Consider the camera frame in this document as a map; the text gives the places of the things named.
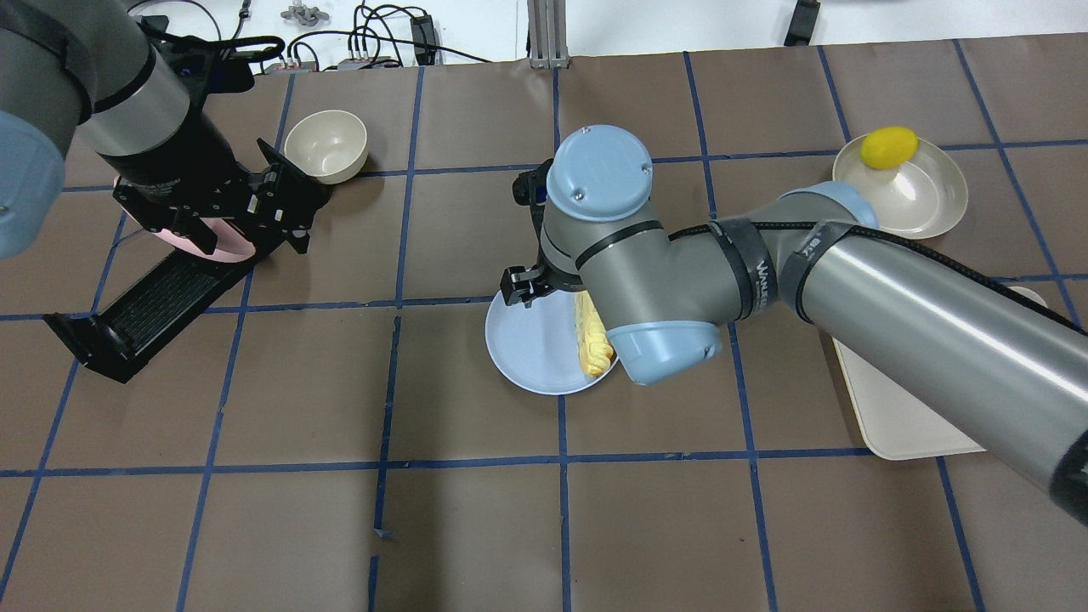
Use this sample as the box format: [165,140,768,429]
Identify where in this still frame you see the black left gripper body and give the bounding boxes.
[112,34,324,256]

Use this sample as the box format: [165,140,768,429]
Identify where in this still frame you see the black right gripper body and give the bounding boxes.
[500,166,586,309]

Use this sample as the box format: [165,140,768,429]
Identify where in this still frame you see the light blue plate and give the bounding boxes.
[484,292,619,396]

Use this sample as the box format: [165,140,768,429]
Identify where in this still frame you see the orange striped bread loaf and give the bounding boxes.
[574,291,615,378]

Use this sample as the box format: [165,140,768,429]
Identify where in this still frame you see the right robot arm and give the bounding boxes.
[500,124,1087,523]

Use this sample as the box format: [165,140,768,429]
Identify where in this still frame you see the pink plate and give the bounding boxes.
[112,178,256,264]

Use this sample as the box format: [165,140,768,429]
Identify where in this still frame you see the small cream bowl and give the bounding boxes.
[283,110,370,185]

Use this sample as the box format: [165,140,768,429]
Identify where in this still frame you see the black dish rack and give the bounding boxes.
[44,139,334,385]

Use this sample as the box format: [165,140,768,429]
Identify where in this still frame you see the grey connector box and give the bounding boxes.
[255,42,404,75]

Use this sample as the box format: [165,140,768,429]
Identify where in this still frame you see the black power adapter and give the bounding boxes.
[411,14,438,65]

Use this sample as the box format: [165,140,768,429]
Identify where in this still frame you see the yellow lemon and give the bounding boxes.
[858,127,922,170]

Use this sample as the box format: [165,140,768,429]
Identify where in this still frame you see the white rectangular tray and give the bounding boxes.
[828,286,1051,462]

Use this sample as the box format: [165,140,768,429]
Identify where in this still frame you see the white shallow bowl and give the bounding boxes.
[832,136,969,240]

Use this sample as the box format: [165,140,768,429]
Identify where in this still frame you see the aluminium frame post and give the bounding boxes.
[527,0,570,70]

